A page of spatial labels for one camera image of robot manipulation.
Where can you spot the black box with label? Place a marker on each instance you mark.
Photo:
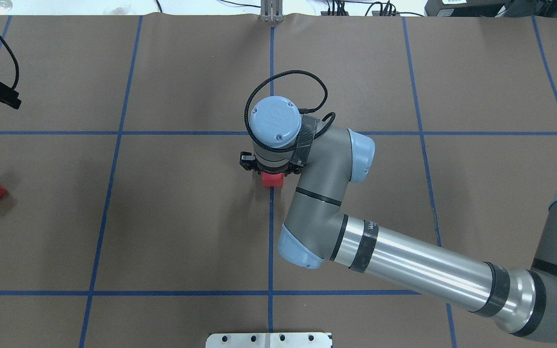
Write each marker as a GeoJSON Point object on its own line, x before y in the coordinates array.
{"type": "Point", "coordinates": [463, 8]}

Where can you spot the aluminium frame post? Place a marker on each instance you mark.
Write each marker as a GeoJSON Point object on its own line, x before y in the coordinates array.
{"type": "Point", "coordinates": [271, 11]}

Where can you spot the white pedestal column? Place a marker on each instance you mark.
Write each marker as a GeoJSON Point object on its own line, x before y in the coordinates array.
{"type": "Point", "coordinates": [270, 340]}

